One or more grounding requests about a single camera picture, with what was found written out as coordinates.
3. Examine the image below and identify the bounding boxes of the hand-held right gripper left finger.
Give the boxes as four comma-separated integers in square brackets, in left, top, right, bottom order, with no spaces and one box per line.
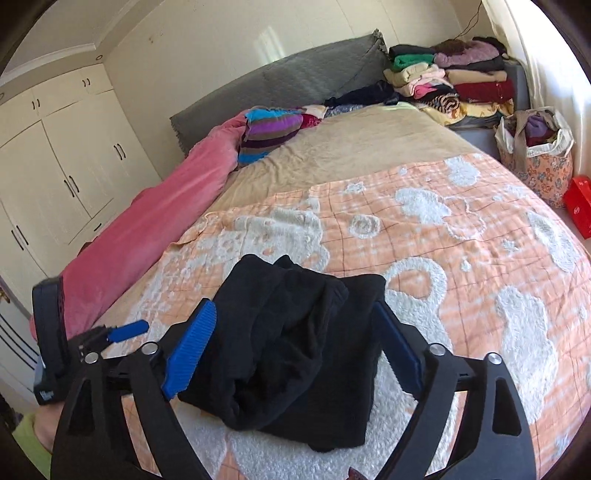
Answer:
[50,298,218,480]

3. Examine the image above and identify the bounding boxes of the red box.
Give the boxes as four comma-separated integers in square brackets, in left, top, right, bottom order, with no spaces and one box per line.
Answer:
[562,175,591,239]

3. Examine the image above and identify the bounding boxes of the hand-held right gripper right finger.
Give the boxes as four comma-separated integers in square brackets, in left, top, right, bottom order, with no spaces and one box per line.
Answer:
[372,300,539,480]

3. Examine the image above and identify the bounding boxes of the floral cloth bag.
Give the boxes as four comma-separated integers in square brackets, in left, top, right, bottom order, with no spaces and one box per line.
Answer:
[495,107,576,208]

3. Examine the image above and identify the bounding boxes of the stack of folded clothes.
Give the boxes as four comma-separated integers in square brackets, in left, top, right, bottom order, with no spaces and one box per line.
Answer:
[383,39,515,127]

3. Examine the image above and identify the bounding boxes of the black wall cable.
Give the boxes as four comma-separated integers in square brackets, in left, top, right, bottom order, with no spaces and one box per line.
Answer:
[454,8,484,41]

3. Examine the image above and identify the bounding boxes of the person's left forearm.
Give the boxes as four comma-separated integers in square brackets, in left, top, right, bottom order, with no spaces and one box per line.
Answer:
[11,401,63,480]

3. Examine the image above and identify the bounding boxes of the pink blanket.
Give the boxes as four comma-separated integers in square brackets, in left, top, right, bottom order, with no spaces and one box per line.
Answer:
[30,113,251,340]

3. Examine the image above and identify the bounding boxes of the beige bed sheet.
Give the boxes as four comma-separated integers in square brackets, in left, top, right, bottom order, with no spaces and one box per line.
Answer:
[203,102,485,219]

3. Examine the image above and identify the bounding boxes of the white curtain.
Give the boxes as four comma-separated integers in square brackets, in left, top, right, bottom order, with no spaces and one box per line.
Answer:
[480,0,591,153]

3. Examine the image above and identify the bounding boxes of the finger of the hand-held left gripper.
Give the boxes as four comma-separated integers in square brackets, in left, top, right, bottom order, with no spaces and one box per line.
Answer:
[69,320,149,365]

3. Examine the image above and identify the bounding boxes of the white wardrobe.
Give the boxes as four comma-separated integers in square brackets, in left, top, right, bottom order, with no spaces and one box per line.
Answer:
[0,44,163,296]

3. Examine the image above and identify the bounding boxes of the peach patterned blanket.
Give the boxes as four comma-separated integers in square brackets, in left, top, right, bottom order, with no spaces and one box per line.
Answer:
[92,152,591,480]

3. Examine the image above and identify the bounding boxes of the grey bench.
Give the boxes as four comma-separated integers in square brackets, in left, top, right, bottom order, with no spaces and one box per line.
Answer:
[455,60,533,158]

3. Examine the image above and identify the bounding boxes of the striped knit garment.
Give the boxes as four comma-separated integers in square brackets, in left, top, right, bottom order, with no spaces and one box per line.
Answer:
[238,106,304,169]

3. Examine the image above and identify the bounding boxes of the dark blue garment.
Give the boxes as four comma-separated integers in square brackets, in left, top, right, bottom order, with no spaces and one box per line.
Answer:
[323,80,400,110]

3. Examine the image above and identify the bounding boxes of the pink and white clothes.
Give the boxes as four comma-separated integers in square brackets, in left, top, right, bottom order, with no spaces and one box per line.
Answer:
[299,105,329,131]

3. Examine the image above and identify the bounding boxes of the black garment with orange collar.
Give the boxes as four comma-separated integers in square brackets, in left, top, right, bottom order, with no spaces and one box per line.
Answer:
[178,254,387,454]

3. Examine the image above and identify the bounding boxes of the grey quilted headboard cushion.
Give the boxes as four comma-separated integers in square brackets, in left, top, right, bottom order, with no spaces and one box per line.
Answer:
[170,30,391,158]

